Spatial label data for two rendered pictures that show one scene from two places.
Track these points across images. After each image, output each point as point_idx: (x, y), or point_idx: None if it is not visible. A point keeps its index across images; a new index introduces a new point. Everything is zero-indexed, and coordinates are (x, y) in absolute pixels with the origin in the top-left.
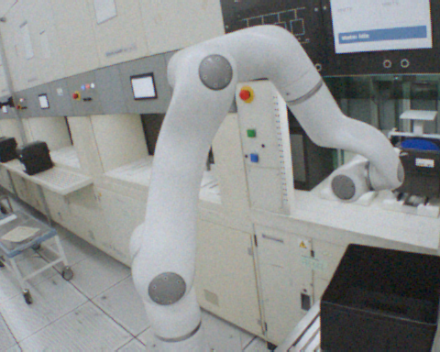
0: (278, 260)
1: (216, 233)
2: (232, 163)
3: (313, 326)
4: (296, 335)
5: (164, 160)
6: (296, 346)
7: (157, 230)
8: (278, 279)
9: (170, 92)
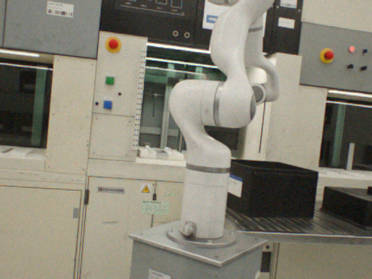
0: (112, 215)
1: (26, 199)
2: (76, 111)
3: (227, 211)
4: (226, 215)
5: (240, 26)
6: (235, 218)
7: (242, 67)
8: (109, 238)
9: (4, 21)
